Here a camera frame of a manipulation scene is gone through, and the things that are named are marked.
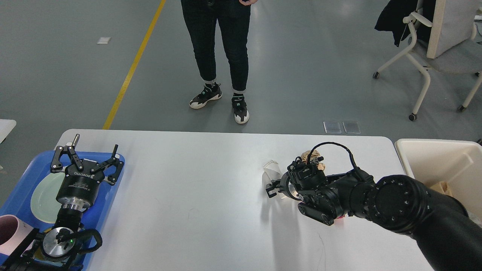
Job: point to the beige plastic bin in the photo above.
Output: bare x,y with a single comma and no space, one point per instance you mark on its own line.
459,163

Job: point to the white office chair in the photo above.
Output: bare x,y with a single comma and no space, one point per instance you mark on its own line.
442,37

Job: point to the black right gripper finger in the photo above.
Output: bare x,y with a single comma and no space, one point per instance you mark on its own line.
272,188

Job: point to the white paper cup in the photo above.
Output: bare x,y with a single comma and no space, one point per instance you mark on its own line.
271,173

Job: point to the crumpled brown paper ball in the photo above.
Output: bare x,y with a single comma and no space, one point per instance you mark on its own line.
315,158

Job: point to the white side table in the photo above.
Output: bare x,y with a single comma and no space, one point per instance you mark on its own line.
6,126

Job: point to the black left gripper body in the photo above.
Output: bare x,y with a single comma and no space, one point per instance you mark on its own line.
79,190

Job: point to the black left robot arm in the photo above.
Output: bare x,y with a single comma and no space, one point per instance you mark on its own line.
69,236

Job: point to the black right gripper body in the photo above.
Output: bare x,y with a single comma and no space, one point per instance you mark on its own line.
287,189

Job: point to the blue plastic tray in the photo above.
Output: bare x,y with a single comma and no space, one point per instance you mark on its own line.
19,201

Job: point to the brown paper bag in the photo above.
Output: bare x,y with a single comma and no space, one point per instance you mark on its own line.
443,188

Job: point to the green plate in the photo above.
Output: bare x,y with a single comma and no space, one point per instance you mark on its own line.
44,205

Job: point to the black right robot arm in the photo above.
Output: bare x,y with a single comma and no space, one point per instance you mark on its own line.
440,224

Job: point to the pink mug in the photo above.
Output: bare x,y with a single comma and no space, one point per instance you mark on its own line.
12,232

